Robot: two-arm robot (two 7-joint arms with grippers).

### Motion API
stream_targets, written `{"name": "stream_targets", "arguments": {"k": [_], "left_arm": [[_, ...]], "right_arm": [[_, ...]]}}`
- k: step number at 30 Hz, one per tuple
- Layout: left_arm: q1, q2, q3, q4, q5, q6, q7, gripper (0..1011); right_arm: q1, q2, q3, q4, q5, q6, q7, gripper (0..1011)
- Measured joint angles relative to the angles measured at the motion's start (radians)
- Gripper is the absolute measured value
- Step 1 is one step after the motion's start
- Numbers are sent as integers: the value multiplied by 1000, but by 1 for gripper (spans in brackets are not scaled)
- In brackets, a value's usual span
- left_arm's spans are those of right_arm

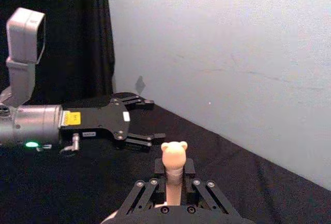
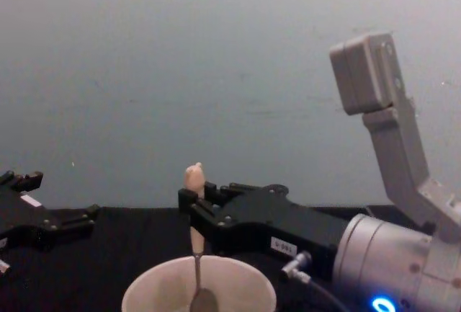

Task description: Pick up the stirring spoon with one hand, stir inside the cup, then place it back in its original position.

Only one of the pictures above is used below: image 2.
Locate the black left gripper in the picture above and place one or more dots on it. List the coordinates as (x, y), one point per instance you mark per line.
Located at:
(21, 214)

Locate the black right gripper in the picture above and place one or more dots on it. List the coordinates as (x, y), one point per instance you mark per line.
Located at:
(273, 218)

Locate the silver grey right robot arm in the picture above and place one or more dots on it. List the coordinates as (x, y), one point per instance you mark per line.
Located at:
(396, 182)

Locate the black table cloth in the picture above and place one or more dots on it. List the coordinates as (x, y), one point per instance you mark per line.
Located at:
(108, 254)

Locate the white paper cup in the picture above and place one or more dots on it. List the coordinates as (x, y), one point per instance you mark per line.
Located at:
(169, 286)

